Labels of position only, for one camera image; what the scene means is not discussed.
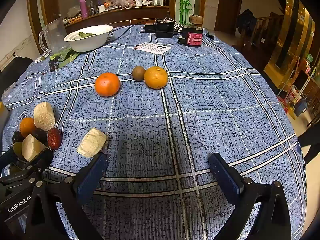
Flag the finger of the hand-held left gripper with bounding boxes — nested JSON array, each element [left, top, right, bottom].
[[0, 149, 54, 188], [0, 148, 17, 170]]

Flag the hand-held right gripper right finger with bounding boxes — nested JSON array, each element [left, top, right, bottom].
[[208, 153, 292, 240]]

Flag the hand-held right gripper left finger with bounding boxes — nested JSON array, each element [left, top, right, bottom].
[[25, 152, 108, 240]]

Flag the green grape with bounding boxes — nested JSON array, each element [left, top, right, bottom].
[[12, 141, 23, 155]]

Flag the peeled sugarcane piece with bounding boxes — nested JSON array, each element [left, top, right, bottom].
[[76, 127, 108, 158], [33, 102, 56, 131], [21, 134, 48, 162]]

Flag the small orange fruit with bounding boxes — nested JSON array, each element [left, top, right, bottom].
[[19, 117, 37, 137]]

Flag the deep orange mandarin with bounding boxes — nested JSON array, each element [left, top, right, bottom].
[[94, 72, 121, 97]]

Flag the dark purple grape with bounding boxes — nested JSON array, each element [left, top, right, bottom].
[[12, 131, 25, 143]]

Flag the dark purple plum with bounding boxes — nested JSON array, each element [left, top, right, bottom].
[[31, 128, 48, 145]]

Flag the red jujube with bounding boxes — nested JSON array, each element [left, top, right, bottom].
[[47, 127, 62, 150]]

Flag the black chair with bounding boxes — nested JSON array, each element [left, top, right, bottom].
[[0, 56, 34, 98]]

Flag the dark grape bunch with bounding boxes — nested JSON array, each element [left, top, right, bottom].
[[48, 57, 60, 72]]

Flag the green leafy vegetables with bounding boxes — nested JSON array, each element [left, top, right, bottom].
[[49, 48, 81, 68]]

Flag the brown kiwi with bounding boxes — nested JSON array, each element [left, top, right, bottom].
[[132, 66, 146, 82]]

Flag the light orange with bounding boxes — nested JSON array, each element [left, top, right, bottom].
[[144, 66, 168, 89]]

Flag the clear plastic bottle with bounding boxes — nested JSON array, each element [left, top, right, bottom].
[[38, 17, 71, 55]]

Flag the white ceramic bowl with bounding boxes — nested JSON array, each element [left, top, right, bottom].
[[63, 25, 114, 52]]

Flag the red and black appliance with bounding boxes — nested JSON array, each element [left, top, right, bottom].
[[177, 25, 203, 48]]

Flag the white printed paper card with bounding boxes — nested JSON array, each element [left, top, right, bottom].
[[133, 42, 172, 55]]

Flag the wooden chair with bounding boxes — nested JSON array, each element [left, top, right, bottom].
[[239, 11, 285, 63]]

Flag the dark jacket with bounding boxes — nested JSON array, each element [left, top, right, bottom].
[[236, 9, 257, 37]]

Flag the purple water bottle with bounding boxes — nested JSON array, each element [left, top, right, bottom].
[[79, 0, 89, 18]]

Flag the black electric device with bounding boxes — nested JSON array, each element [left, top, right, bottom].
[[144, 17, 180, 38]]

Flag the wooden sideboard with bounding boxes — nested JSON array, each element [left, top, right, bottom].
[[27, 0, 175, 29]]

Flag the brown wooden door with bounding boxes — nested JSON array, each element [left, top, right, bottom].
[[214, 0, 243, 36]]

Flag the pink plastic bag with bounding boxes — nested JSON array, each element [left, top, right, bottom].
[[104, 0, 136, 8]]

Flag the black power cable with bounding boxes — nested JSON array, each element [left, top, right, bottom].
[[107, 17, 157, 42]]

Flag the green bamboo wall decal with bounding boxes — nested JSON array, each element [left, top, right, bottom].
[[176, 0, 195, 25]]

